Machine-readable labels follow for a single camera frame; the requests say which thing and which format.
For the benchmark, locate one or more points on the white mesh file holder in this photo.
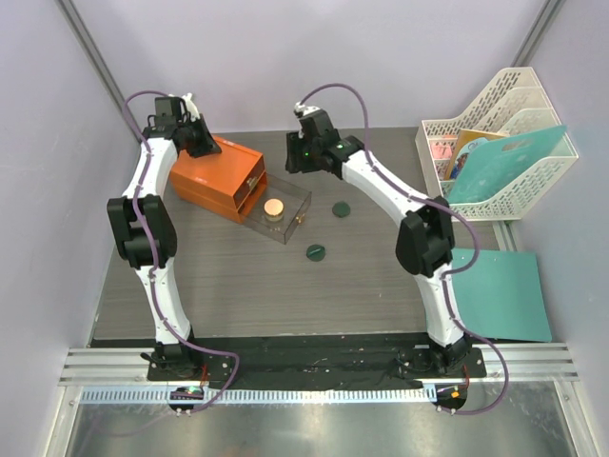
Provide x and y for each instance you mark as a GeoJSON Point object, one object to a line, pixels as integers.
{"type": "Point", "coordinates": [513, 102]}

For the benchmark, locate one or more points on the green puff with strap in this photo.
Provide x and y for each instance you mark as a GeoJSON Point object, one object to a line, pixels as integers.
{"type": "Point", "coordinates": [315, 253]}

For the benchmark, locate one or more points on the teal plastic folder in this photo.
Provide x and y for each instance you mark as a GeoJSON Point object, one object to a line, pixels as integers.
{"type": "Point", "coordinates": [492, 166]}

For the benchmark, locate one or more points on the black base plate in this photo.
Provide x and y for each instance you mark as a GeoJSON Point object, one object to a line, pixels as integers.
{"type": "Point", "coordinates": [364, 360]}

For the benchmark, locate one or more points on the yellow book in holder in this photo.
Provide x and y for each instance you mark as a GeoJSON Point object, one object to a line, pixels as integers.
{"type": "Point", "coordinates": [467, 141]}

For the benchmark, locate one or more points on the clear drawer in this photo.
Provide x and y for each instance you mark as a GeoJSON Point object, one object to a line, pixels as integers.
{"type": "Point", "coordinates": [296, 199]}
{"type": "Point", "coordinates": [251, 180]}

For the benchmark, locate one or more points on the pink booklet in holder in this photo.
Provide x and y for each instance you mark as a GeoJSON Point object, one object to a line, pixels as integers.
{"type": "Point", "coordinates": [442, 151]}

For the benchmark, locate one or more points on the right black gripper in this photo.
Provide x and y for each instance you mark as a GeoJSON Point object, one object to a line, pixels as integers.
{"type": "Point", "coordinates": [294, 165]}

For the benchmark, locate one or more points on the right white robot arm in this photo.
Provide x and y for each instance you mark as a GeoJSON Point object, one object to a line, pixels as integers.
{"type": "Point", "coordinates": [425, 233]}

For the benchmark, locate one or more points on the gold lid cream jar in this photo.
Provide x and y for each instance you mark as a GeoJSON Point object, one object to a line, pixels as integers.
{"type": "Point", "coordinates": [274, 210]}

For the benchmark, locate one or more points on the aluminium rail frame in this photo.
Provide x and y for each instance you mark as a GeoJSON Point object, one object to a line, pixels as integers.
{"type": "Point", "coordinates": [525, 362]}

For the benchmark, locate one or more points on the orange drawer organizer box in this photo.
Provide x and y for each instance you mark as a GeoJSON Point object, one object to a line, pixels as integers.
{"type": "Point", "coordinates": [212, 182]}

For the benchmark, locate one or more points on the white slotted cable duct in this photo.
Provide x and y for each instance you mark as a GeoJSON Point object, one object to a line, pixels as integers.
{"type": "Point", "coordinates": [190, 395]}

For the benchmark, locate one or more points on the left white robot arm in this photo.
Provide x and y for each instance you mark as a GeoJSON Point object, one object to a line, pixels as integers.
{"type": "Point", "coordinates": [145, 236]}

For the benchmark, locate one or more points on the teal clipboard on table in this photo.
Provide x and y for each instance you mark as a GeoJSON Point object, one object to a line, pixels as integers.
{"type": "Point", "coordinates": [500, 297]}

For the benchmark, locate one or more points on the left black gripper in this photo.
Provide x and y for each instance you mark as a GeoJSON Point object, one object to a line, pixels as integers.
{"type": "Point", "coordinates": [205, 139]}

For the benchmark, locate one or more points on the green round puff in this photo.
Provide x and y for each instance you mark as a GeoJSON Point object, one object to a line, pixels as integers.
{"type": "Point", "coordinates": [341, 209]}

